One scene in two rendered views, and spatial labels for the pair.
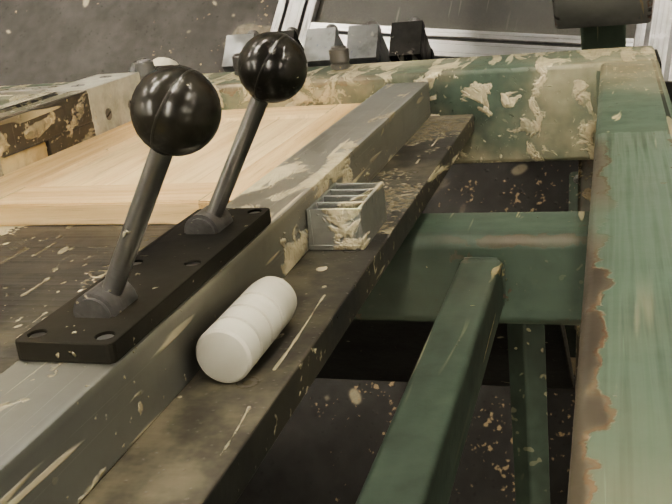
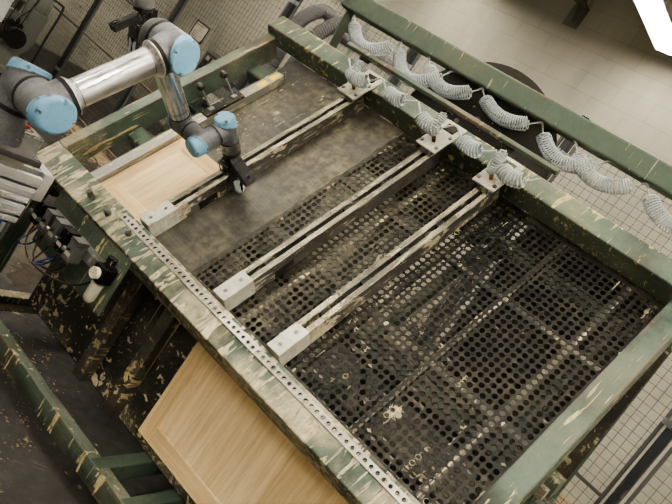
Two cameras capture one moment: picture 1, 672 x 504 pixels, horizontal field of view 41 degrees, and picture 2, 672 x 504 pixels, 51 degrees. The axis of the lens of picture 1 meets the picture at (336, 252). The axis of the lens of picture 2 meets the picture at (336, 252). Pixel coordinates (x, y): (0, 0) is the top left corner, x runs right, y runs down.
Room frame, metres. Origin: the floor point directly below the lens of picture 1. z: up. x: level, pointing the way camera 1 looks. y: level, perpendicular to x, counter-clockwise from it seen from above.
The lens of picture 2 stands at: (3.35, 0.09, 1.63)
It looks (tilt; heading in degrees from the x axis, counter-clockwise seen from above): 9 degrees down; 166
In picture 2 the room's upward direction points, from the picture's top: 35 degrees clockwise
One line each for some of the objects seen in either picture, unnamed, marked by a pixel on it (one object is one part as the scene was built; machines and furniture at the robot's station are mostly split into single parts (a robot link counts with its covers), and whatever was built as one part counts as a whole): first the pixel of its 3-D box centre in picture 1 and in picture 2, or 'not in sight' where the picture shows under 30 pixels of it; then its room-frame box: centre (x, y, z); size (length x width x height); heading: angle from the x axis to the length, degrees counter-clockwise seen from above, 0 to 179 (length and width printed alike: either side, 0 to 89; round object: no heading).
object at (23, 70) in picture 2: not in sight; (24, 84); (1.22, -0.41, 1.20); 0.13 x 0.12 x 0.14; 47
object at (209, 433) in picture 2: not in sight; (253, 457); (1.21, 0.79, 0.53); 0.90 x 0.02 x 0.55; 47
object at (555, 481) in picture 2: not in sight; (544, 343); (0.98, 1.55, 1.38); 0.70 x 0.15 x 0.85; 47
